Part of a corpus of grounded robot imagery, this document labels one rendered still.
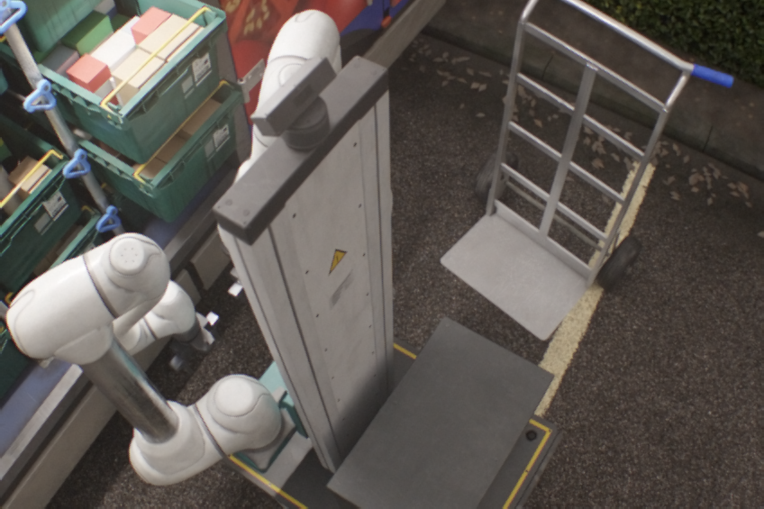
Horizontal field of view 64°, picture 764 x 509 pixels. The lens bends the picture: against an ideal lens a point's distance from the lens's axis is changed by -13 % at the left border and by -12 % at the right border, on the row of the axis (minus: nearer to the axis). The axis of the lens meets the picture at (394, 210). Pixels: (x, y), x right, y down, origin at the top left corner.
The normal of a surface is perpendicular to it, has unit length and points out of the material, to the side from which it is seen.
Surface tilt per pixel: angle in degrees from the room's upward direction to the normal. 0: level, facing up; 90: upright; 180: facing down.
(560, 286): 0
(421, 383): 0
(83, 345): 86
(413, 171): 0
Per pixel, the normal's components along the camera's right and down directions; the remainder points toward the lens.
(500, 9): -0.09, -0.45
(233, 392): 0.08, -0.61
